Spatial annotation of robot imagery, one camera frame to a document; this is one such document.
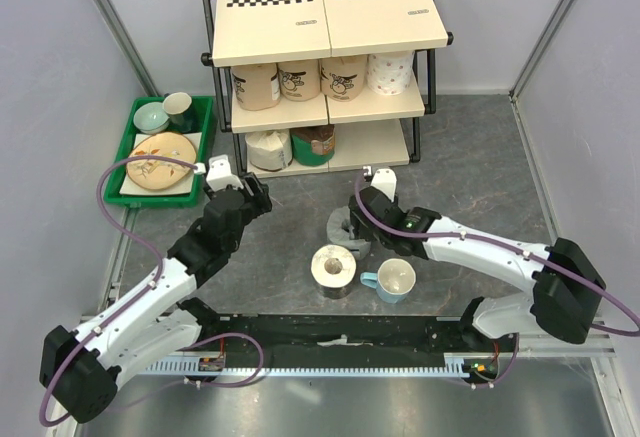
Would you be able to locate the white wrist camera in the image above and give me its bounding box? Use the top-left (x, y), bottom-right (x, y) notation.
top-left (363, 165), bottom-right (397, 202)
top-left (205, 154), bottom-right (244, 192)

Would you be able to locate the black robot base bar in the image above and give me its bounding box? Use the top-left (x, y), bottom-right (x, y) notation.
top-left (191, 314), bottom-right (515, 370)

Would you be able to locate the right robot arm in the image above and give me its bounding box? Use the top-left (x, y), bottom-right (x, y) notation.
top-left (348, 187), bottom-right (606, 351)

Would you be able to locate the grey paper roll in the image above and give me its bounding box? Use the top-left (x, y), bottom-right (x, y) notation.
top-left (326, 206), bottom-right (371, 261)

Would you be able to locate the round painted bird plate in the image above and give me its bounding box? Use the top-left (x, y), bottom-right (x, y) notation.
top-left (126, 132), bottom-right (197, 191)

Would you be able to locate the cream roll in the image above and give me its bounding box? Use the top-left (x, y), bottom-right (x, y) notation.
top-left (245, 129), bottom-right (293, 171)

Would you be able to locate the black frame beige shelf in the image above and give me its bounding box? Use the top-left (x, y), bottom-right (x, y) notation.
top-left (201, 0), bottom-right (453, 177)

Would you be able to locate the white paper roll front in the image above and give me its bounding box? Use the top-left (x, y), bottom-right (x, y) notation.
top-left (310, 244), bottom-right (357, 300)

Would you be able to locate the green plastic tray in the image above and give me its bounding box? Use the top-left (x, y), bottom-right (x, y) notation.
top-left (103, 95), bottom-right (217, 209)

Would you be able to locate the white square plate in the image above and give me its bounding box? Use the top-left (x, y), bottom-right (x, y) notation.
top-left (119, 133), bottom-right (201, 196)

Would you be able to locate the white paper roll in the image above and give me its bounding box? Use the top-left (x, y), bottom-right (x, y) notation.
top-left (366, 51), bottom-right (414, 96)
top-left (310, 244), bottom-right (357, 300)

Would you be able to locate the tan roll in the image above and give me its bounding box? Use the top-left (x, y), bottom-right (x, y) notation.
top-left (320, 55), bottom-right (367, 102)
top-left (277, 59), bottom-right (321, 102)
top-left (231, 63), bottom-right (281, 111)

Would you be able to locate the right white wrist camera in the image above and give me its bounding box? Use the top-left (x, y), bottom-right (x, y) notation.
top-left (363, 165), bottom-right (397, 202)

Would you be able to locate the purple cable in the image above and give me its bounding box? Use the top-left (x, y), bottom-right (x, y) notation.
top-left (353, 171), bottom-right (640, 389)
top-left (38, 154), bottom-right (264, 427)

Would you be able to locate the dark brown roll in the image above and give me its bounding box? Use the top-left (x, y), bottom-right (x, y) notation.
top-left (290, 124), bottom-right (335, 167)

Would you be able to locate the pale celadon bowl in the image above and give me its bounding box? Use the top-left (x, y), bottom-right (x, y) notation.
top-left (133, 102), bottom-right (170, 135)

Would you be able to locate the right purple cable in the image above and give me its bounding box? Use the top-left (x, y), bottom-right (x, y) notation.
top-left (353, 171), bottom-right (640, 389)

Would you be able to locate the dark green white cup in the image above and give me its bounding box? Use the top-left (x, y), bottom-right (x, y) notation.
top-left (162, 92), bottom-right (198, 133)

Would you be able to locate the light blue white mug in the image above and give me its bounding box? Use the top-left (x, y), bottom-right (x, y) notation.
top-left (360, 258), bottom-right (417, 304)

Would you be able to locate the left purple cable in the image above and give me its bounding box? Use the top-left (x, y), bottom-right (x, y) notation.
top-left (38, 154), bottom-right (264, 427)

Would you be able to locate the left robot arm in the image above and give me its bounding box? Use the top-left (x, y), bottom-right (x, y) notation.
top-left (39, 169), bottom-right (272, 427)

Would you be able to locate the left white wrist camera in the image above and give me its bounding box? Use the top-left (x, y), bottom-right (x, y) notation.
top-left (205, 154), bottom-right (244, 192)

